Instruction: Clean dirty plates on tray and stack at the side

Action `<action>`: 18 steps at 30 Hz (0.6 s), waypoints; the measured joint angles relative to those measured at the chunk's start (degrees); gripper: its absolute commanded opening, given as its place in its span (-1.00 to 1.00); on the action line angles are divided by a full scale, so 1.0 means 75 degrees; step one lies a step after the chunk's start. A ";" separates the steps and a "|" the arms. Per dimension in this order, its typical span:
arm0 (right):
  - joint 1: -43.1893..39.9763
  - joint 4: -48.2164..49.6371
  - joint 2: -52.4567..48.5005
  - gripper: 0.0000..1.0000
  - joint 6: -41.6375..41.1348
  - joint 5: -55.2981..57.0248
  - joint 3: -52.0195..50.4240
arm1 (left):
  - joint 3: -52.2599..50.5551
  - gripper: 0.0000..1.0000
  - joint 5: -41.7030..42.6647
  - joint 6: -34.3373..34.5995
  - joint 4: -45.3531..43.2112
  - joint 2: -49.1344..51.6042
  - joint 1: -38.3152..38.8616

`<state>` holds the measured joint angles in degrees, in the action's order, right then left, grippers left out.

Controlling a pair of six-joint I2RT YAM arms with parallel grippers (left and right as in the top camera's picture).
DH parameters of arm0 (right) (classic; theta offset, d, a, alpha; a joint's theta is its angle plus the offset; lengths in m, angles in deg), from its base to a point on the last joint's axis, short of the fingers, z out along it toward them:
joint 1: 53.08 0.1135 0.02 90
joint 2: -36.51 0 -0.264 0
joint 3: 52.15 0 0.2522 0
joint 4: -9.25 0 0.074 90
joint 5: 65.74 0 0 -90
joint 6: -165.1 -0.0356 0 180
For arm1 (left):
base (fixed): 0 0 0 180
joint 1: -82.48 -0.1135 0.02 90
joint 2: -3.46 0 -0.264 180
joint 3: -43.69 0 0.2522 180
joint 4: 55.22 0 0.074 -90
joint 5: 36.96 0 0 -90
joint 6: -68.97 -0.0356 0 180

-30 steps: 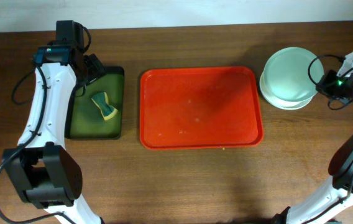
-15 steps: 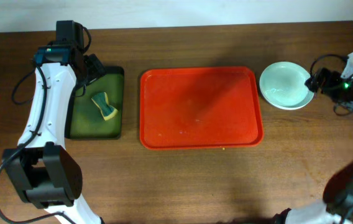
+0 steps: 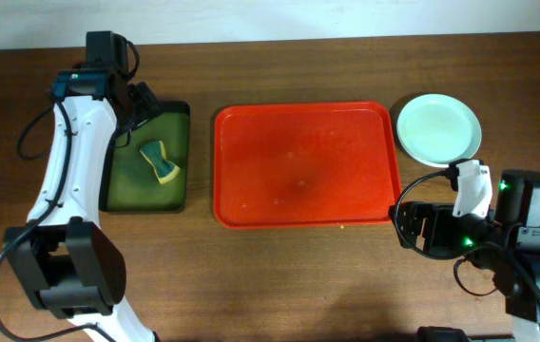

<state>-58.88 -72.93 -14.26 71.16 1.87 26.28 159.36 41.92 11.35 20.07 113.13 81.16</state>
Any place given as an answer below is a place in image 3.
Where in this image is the pale green plate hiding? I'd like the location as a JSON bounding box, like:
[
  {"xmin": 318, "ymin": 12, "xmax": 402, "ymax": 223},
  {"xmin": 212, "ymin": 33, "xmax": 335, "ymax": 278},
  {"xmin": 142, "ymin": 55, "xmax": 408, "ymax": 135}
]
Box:
[{"xmin": 396, "ymin": 93, "xmax": 483, "ymax": 165}]

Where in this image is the black base block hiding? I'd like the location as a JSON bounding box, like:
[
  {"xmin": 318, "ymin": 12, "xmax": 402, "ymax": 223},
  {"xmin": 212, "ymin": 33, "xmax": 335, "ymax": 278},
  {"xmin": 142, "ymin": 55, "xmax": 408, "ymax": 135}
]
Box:
[{"xmin": 415, "ymin": 327, "xmax": 470, "ymax": 342}]

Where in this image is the red plastic serving tray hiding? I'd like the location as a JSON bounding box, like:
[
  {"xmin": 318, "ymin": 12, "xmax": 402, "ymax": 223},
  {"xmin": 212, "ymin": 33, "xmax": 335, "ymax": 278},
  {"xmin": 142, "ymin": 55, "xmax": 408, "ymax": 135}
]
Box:
[{"xmin": 213, "ymin": 101, "xmax": 401, "ymax": 230}]

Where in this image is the black tray with soapy water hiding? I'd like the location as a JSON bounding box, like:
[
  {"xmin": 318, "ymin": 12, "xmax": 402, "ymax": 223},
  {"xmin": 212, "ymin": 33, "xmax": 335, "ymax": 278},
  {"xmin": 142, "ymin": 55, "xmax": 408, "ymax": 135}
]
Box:
[{"xmin": 99, "ymin": 101, "xmax": 190, "ymax": 213}]

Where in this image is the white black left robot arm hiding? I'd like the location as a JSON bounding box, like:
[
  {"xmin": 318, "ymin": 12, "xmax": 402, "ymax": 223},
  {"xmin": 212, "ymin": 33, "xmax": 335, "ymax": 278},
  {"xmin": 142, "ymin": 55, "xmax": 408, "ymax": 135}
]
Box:
[{"xmin": 0, "ymin": 30, "xmax": 163, "ymax": 341}]

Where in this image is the yellow green scrub sponge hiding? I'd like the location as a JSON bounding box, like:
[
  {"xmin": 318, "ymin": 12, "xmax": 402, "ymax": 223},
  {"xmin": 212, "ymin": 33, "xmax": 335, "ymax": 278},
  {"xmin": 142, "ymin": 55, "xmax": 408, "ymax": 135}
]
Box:
[{"xmin": 140, "ymin": 141, "xmax": 181, "ymax": 184}]

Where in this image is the cream white plate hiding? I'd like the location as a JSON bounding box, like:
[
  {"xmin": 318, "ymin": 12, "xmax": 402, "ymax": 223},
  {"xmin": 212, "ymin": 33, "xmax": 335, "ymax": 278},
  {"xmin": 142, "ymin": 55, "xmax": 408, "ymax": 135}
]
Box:
[{"xmin": 399, "ymin": 131, "xmax": 482, "ymax": 167}]

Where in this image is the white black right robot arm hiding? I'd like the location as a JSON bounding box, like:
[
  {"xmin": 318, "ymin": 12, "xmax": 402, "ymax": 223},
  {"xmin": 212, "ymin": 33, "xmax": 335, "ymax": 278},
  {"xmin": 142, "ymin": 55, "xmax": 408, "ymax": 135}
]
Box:
[{"xmin": 389, "ymin": 161, "xmax": 540, "ymax": 341}]

